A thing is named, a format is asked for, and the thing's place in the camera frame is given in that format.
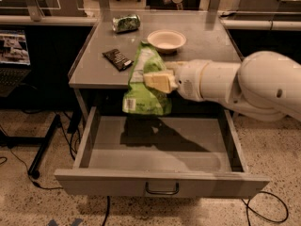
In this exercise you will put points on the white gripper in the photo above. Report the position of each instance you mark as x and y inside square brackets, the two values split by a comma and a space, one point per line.
[187, 78]

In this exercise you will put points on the green rice chip bag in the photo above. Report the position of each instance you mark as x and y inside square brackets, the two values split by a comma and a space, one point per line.
[139, 99]

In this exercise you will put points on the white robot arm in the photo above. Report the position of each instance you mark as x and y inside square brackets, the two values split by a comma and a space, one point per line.
[265, 86]

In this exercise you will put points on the grey metal counter cabinet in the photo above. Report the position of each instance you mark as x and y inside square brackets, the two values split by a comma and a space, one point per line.
[91, 73]

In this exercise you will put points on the grey open drawer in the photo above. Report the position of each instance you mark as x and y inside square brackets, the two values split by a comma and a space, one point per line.
[119, 154]

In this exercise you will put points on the white paper bowl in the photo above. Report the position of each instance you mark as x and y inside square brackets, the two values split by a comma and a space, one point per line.
[166, 41]

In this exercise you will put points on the dark snack bar wrapper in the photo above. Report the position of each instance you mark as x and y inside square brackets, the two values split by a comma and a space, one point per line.
[118, 60]

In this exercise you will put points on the green soda can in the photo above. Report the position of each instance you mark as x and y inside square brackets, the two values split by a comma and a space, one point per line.
[127, 23]

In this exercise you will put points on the black desk stand leg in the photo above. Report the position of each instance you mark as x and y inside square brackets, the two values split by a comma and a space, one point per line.
[41, 142]

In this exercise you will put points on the laptop computer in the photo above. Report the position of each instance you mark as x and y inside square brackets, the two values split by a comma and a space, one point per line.
[15, 62]

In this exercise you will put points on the black drawer handle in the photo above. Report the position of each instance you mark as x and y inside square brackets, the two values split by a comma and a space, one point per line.
[162, 190]

